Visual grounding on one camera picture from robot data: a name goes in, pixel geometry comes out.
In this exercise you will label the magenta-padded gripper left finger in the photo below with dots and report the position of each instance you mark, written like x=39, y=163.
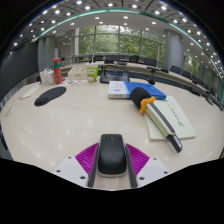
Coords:
x=87, y=158

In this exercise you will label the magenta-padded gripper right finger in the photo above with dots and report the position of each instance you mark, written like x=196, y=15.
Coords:
x=137, y=159

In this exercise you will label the black computer mouse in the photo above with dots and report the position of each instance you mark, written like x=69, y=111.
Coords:
x=112, y=155

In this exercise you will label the black mouse pad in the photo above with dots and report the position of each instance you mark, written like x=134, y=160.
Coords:
x=50, y=96

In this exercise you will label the handheld microphone with orange collar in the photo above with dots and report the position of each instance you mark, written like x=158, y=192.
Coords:
x=160, y=120

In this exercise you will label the pale green booklet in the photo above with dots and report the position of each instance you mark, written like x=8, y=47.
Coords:
x=181, y=121

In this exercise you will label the blue and white book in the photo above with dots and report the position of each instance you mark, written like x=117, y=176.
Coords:
x=118, y=90

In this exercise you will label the colourful sticker sheet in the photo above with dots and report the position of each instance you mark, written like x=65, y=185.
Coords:
x=73, y=82

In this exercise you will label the green printed paper cup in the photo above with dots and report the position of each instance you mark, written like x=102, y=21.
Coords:
x=92, y=75

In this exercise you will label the black gooseneck microphone unit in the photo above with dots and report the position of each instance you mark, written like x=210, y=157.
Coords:
x=113, y=77

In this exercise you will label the white cardboard box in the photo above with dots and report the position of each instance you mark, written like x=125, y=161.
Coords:
x=77, y=72

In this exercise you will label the white paper cup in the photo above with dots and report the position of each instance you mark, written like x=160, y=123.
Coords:
x=43, y=78

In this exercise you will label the red thermos bottle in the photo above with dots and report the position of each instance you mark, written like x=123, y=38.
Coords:
x=57, y=71

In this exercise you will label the row of black office chairs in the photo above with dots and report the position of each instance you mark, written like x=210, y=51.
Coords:
x=150, y=61

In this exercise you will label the ceiling spot lights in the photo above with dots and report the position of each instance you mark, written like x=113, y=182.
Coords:
x=100, y=13

